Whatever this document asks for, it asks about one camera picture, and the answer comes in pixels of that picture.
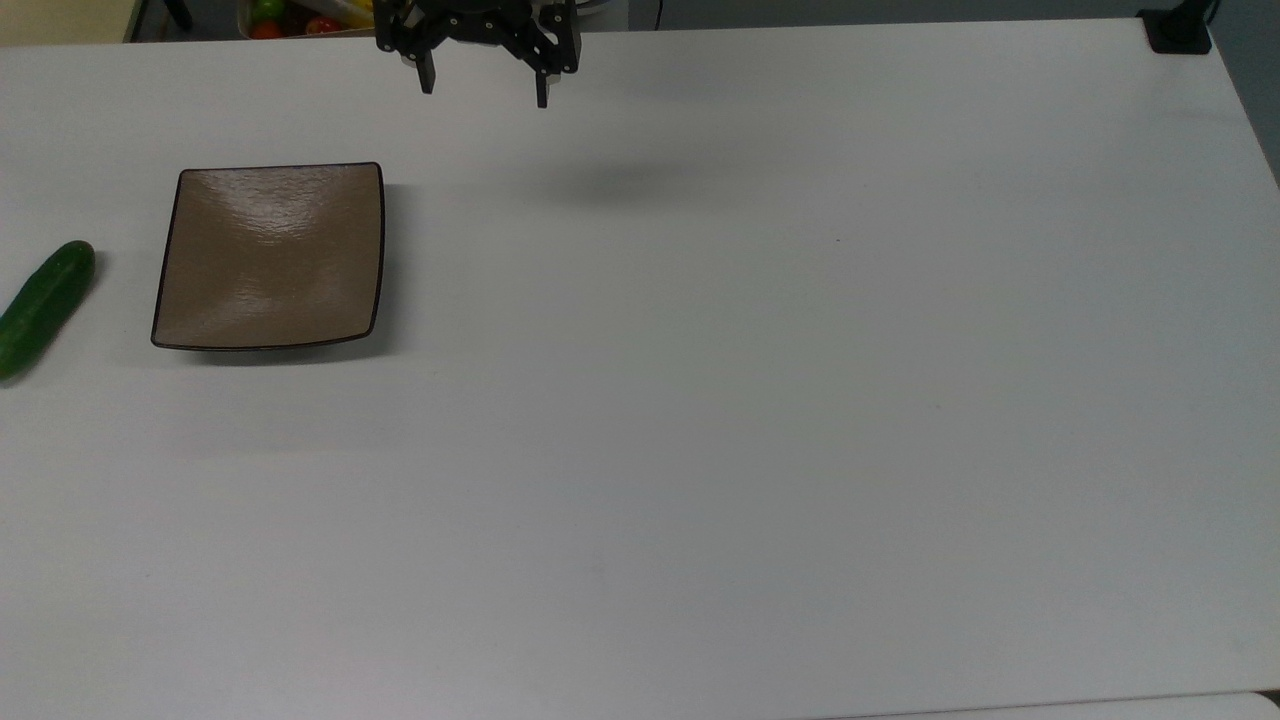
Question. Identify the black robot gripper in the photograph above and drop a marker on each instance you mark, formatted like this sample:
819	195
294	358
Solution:
470	20

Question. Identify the green cucumber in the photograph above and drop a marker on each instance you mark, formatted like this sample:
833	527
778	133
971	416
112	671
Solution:
42	308

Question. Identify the square brown ceramic plate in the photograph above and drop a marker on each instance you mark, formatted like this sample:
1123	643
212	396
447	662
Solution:
268	257

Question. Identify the box of toy produce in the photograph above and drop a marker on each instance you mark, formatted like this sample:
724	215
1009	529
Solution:
300	18

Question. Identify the red toy tomato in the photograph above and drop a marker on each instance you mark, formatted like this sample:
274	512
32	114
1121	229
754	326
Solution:
265	30

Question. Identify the green toy apple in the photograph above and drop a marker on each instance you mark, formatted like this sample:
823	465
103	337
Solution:
268	9

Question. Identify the light wooden board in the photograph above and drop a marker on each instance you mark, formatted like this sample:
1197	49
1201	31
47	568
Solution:
62	20

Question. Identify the black table clamp mount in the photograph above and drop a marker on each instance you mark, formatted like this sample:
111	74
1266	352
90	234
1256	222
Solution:
1178	28

